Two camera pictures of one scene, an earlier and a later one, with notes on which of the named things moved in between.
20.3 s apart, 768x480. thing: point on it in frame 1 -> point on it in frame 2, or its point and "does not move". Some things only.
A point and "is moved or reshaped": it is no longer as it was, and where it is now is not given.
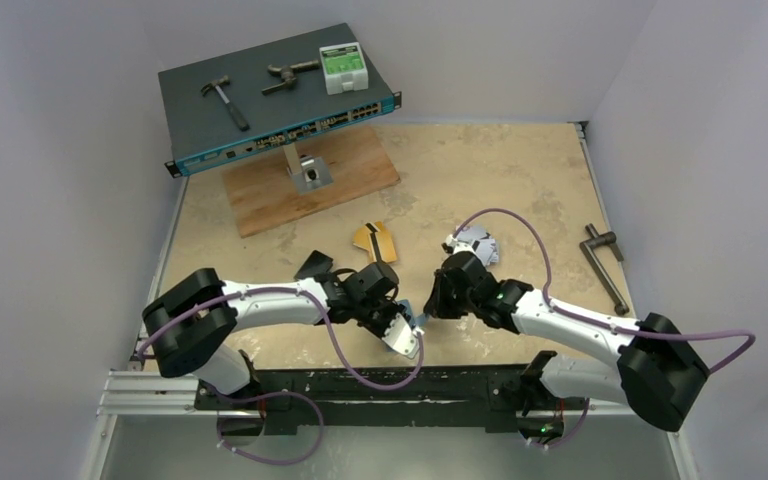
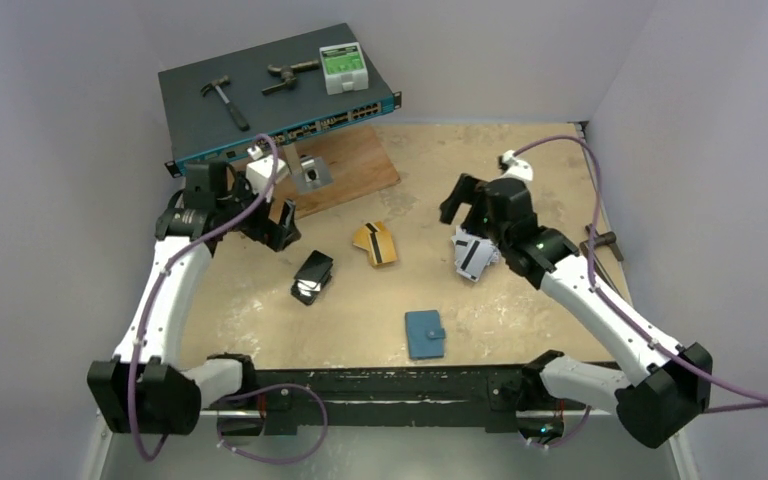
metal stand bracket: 309,172 does not move
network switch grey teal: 271,93 does not move
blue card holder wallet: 418,319 is moved or reshaped
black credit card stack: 316,264 does not move
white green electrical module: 344,67 does not move
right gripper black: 442,295 -> 475,201
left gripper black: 392,311 -> 274,235
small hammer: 218,84 does not move
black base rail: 506,395 does not move
